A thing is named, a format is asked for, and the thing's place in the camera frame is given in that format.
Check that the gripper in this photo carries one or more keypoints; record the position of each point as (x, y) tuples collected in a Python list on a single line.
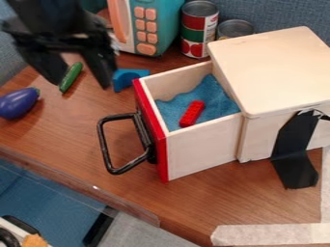
[(56, 37)]

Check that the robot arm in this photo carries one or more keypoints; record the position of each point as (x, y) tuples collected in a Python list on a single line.
[(47, 11)]

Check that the drawer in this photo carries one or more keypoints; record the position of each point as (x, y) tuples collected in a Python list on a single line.
[(189, 128)]

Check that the green toy cucumber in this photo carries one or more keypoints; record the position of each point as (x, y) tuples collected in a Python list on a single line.
[(71, 76)]

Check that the blue arch block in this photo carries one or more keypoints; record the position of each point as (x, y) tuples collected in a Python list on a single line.
[(126, 78)]

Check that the purple toy eggplant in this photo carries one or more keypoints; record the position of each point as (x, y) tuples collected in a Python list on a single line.
[(18, 102)]

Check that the toy microwave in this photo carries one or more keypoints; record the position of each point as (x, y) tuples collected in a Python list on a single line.
[(144, 24)]

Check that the red toy block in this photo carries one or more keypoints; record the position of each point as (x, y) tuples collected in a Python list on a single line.
[(192, 113)]

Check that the red and green can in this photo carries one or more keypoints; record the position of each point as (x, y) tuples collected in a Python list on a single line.
[(198, 29)]

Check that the blue cloth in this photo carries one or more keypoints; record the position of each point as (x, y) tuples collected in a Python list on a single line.
[(202, 101)]

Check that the silver can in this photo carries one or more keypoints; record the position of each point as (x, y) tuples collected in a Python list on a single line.
[(234, 29)]

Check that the cabinet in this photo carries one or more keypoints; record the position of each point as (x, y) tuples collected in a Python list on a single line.
[(275, 87)]

